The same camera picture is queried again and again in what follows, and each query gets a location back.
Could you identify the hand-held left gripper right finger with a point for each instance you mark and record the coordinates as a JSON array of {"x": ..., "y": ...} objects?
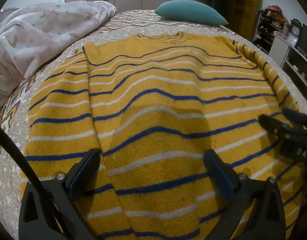
[{"x": 218, "y": 173}]

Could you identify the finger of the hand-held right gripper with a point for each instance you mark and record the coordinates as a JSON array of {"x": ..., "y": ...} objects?
[
  {"x": 272, "y": 126},
  {"x": 297, "y": 118}
]

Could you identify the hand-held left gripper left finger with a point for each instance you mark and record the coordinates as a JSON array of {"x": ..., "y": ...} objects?
[{"x": 85, "y": 173}]

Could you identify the yellow striped sweater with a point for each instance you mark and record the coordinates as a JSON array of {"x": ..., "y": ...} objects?
[{"x": 156, "y": 110}]

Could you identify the white shelf unit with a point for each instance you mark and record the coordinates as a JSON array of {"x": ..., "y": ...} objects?
[{"x": 281, "y": 55}]

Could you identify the small white framed clock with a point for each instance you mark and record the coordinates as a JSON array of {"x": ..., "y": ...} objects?
[{"x": 291, "y": 39}]

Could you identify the black mantel clock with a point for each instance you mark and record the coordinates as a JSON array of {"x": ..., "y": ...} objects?
[{"x": 296, "y": 28}]

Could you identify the wooden door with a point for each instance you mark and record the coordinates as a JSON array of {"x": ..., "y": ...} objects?
[{"x": 246, "y": 7}]

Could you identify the teal pillow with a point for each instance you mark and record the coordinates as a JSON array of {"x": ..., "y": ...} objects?
[{"x": 191, "y": 11}]

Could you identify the pink floral duvet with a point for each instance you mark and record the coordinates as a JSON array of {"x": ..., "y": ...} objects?
[{"x": 38, "y": 35}]

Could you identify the beige quilted bedspread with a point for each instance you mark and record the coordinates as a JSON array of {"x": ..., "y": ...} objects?
[{"x": 123, "y": 27}]

